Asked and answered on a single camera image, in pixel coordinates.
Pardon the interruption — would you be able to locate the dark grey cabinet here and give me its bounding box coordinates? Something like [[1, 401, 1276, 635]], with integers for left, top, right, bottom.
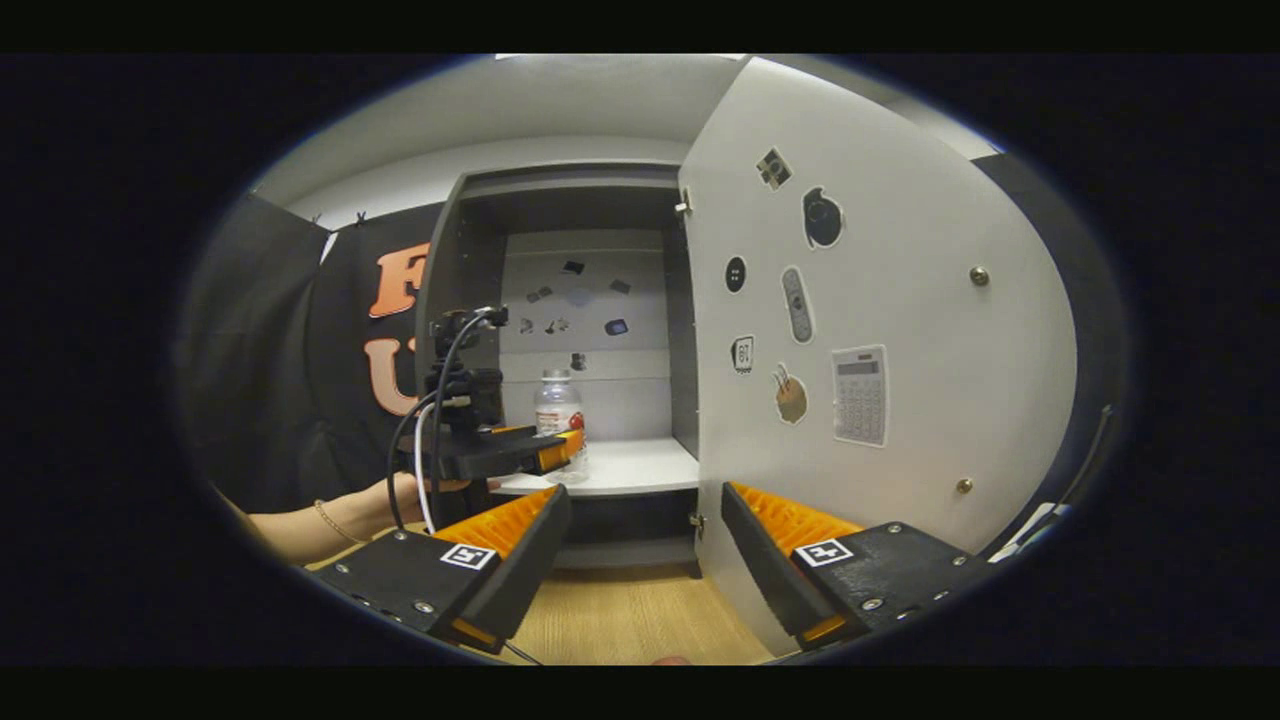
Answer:
[[413, 163, 703, 581]]

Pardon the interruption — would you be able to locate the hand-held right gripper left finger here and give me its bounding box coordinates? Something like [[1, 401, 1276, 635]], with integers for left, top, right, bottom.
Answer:
[[312, 484, 573, 656]]

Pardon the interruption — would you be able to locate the white cabinet door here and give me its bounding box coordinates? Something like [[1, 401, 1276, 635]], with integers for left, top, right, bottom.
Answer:
[[678, 57, 1079, 656]]

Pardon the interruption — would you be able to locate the white cable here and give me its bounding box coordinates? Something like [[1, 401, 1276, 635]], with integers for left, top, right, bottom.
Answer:
[[413, 395, 441, 536]]

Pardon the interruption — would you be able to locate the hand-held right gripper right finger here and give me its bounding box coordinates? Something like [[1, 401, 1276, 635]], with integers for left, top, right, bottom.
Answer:
[[720, 481, 991, 651]]

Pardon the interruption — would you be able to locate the thin bracelet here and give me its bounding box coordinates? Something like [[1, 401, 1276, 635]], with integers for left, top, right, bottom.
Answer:
[[312, 498, 366, 546]]

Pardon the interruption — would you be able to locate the white cabinet shelf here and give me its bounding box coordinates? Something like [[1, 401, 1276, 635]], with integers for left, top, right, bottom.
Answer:
[[490, 437, 701, 498]]

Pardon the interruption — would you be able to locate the black backdrop cloth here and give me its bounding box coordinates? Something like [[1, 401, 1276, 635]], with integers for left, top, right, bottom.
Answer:
[[178, 150, 1133, 566]]

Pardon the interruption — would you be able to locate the clear plastic bottle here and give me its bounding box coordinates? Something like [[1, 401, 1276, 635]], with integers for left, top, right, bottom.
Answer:
[[533, 368, 591, 486]]

